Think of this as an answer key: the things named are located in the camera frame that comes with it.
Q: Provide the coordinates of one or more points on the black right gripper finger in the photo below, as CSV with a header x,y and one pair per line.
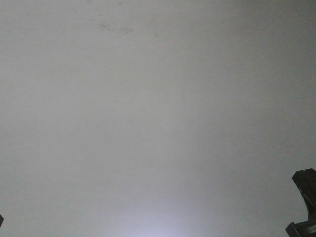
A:
x,y
305,181

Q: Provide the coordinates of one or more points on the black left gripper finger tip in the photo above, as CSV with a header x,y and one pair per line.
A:
x,y
1,220

